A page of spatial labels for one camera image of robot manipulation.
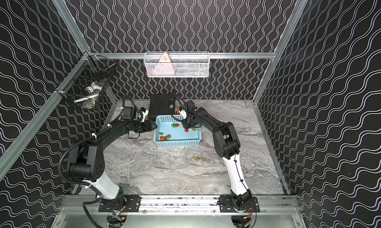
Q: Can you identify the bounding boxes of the white items in mesh basket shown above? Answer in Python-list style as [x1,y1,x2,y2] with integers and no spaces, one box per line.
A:
[74,82,102,109]

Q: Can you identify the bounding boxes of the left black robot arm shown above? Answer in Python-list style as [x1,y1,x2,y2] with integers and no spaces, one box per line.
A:
[58,96,156,200]

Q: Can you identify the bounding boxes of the white wire wall basket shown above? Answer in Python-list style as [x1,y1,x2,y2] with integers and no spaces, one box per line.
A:
[143,51,210,78]

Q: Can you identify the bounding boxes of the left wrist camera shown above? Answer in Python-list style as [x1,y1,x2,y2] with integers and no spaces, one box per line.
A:
[140,108,149,122]

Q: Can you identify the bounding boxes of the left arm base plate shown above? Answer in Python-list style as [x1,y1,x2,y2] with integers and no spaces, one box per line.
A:
[98,195,141,213]

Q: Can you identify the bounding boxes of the light blue plastic basket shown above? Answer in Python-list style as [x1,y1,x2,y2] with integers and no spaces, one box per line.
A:
[153,114,202,147]

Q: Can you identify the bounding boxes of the black wire mesh basket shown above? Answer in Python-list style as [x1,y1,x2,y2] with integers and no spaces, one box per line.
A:
[58,55,117,110]

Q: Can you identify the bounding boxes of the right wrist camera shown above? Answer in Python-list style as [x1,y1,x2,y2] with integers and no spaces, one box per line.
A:
[179,109,188,119]

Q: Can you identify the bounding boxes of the pink triangle card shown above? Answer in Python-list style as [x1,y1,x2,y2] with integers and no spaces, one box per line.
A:
[152,52,175,76]

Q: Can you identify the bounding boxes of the black box device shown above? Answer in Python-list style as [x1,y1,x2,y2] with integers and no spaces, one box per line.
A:
[148,94,176,121]

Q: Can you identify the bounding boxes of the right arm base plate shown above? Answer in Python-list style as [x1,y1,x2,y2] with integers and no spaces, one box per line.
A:
[217,195,261,214]

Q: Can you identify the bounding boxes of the clear plastic clamshell container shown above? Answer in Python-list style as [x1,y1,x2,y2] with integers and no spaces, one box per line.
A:
[176,148,213,168]

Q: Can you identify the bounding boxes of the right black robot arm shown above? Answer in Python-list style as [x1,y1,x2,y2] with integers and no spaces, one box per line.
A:
[174,95,253,211]

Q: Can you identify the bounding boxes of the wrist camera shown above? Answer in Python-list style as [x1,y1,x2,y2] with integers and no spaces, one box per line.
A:
[140,108,149,122]
[179,109,188,119]

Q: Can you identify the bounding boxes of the aluminium front rail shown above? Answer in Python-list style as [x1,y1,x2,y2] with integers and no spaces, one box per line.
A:
[59,194,300,215]

